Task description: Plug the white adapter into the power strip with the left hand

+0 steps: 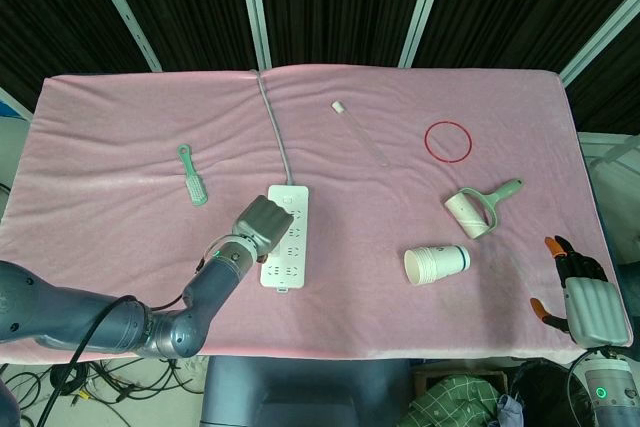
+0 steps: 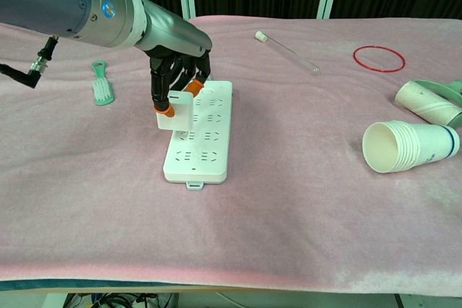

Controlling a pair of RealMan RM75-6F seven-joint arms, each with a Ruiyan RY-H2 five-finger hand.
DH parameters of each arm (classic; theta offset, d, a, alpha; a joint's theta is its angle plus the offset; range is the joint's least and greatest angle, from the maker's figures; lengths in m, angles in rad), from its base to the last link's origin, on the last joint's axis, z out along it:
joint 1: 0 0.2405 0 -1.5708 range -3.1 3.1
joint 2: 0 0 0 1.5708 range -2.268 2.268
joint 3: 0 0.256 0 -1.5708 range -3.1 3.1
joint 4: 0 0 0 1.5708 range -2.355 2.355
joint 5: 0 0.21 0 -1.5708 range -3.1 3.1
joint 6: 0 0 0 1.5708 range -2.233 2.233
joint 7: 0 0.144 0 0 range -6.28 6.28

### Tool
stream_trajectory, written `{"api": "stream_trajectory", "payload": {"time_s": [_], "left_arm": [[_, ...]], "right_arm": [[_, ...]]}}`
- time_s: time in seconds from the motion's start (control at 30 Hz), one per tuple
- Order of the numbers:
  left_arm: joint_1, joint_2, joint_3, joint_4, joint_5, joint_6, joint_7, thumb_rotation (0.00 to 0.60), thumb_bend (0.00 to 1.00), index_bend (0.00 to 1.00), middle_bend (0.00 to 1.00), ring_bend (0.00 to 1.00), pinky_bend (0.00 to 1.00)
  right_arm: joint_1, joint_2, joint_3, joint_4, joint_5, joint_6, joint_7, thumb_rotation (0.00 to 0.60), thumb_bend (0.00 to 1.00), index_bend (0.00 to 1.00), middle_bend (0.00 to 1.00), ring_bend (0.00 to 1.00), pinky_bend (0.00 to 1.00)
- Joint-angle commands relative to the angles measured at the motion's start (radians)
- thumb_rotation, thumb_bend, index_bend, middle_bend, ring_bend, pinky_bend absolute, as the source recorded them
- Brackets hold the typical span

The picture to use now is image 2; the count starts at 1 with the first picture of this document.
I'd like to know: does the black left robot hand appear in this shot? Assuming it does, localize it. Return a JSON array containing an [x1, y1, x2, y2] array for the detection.
[[134, 0, 214, 120]]

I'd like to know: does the white plug adapter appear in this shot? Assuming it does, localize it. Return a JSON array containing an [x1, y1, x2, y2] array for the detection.
[[155, 90, 196, 133]]

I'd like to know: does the white power strip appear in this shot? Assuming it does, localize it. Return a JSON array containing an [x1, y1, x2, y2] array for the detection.
[[162, 80, 234, 191]]

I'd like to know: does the green cleaning brush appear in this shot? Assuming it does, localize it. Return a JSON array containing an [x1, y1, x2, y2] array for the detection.
[[91, 59, 117, 108]]

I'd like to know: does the glass test tube white cap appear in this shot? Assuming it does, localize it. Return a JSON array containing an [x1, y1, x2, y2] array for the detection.
[[254, 30, 321, 76]]

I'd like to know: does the pink table cloth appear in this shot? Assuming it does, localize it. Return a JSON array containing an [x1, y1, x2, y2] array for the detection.
[[0, 14, 462, 295]]

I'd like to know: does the stack of white paper cups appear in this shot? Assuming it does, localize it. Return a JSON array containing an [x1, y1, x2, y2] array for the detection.
[[362, 119, 461, 175]]

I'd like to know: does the black arm cable with connector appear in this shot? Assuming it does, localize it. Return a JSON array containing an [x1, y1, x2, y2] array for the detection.
[[0, 35, 61, 89]]

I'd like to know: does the red rubber ring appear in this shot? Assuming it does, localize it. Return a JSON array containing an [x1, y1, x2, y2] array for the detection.
[[352, 45, 406, 74]]

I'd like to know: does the black cable bundle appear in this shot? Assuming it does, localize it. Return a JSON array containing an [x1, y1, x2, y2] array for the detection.
[[64, 291, 178, 308]]

